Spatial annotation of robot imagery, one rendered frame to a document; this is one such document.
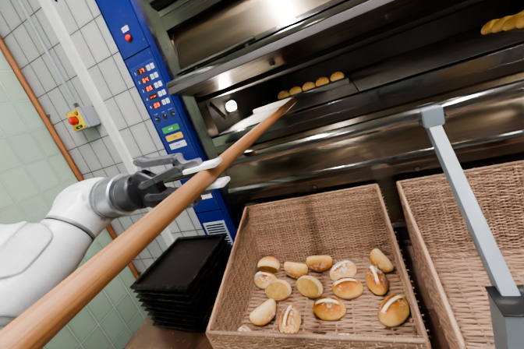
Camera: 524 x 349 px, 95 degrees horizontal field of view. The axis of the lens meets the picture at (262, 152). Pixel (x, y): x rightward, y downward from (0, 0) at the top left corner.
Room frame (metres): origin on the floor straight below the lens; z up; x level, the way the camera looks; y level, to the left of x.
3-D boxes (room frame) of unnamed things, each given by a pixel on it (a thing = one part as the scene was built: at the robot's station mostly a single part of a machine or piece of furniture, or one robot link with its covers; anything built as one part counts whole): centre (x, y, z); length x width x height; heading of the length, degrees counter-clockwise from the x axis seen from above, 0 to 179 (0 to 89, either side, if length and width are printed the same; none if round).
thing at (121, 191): (0.48, 0.25, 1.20); 0.09 x 0.07 x 0.08; 67
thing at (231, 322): (0.67, -0.02, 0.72); 0.56 x 0.49 x 0.28; 68
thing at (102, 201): (0.51, 0.32, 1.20); 0.09 x 0.06 x 0.09; 157
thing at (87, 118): (1.23, 0.75, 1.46); 0.10 x 0.07 x 0.10; 67
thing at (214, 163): (0.42, 0.11, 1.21); 0.07 x 0.03 x 0.01; 67
